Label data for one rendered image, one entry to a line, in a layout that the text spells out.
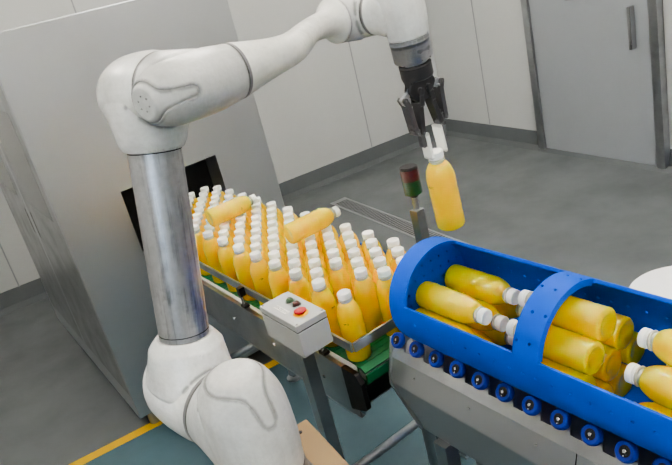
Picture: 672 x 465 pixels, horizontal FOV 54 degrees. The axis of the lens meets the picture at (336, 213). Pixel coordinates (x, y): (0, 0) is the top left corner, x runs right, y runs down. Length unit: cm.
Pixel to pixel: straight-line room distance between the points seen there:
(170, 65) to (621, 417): 100
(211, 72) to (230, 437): 62
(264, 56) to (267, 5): 493
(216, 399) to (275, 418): 11
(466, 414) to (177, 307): 79
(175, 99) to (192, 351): 50
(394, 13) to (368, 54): 513
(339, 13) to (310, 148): 485
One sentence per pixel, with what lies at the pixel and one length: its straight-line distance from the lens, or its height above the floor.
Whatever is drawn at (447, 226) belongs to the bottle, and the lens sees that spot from 167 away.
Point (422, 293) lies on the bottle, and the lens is 168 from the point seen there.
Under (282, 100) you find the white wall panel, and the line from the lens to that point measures 616.
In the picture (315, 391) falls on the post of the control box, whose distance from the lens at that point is 197.
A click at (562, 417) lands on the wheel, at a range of 152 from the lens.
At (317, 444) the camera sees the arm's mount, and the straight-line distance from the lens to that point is 143.
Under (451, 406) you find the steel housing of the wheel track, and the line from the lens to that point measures 175.
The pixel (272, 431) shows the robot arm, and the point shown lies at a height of 123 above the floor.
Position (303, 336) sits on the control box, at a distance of 178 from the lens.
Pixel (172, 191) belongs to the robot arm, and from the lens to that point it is 125.
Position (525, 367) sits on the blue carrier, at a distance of 144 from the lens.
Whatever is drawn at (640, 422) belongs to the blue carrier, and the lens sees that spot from 132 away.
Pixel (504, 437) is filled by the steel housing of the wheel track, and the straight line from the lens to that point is 165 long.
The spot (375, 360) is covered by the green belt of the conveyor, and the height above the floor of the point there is 90.
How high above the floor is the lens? 195
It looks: 21 degrees down
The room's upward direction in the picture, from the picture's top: 14 degrees counter-clockwise
